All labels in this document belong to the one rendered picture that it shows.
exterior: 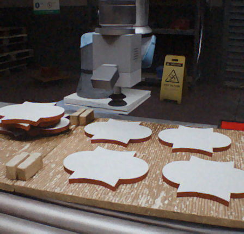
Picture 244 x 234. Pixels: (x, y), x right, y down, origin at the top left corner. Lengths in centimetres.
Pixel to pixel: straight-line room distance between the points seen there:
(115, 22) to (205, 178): 33
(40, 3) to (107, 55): 591
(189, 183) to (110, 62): 29
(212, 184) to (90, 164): 21
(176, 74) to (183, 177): 370
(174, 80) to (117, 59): 358
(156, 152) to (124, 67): 18
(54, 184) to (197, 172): 24
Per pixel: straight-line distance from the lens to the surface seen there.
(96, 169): 55
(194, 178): 53
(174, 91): 420
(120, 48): 64
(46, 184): 54
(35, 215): 52
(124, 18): 63
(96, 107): 110
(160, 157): 62
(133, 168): 55
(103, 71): 62
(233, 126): 83
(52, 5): 638
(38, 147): 68
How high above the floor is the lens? 121
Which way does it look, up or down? 18 degrees down
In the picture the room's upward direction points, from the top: straight up
